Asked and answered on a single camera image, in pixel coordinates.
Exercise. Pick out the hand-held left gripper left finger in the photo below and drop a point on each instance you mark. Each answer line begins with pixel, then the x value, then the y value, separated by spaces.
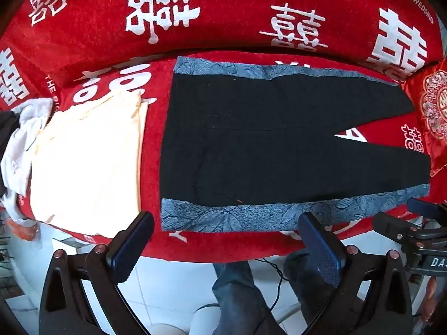
pixel 134 239

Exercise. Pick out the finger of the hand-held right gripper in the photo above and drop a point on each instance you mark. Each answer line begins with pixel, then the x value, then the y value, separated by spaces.
pixel 424 207
pixel 393 225

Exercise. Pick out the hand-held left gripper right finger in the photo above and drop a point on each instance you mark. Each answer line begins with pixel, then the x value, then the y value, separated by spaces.
pixel 321 247

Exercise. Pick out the black pants with grey stripes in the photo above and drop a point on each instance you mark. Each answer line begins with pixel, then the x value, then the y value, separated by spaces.
pixel 279 139

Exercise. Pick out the person's right leg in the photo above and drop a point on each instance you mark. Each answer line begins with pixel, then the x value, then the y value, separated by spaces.
pixel 307 293

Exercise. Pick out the person's leg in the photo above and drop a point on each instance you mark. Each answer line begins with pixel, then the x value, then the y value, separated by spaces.
pixel 307 293
pixel 237 296

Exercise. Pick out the cream folded cloth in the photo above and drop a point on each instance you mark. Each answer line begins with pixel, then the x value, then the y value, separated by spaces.
pixel 87 160

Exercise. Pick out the red embroidered cushion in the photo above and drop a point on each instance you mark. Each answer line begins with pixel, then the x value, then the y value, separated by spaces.
pixel 434 111

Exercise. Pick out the person's left leg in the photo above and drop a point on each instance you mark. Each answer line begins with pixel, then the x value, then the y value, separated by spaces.
pixel 237 296

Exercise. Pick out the orange plastic bag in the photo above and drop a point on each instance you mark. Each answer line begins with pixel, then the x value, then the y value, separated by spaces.
pixel 22 230

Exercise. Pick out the white garment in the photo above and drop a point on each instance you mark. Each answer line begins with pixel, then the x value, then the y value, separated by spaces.
pixel 17 153

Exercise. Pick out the red printed sofa cover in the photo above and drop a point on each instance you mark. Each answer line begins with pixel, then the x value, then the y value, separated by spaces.
pixel 227 10

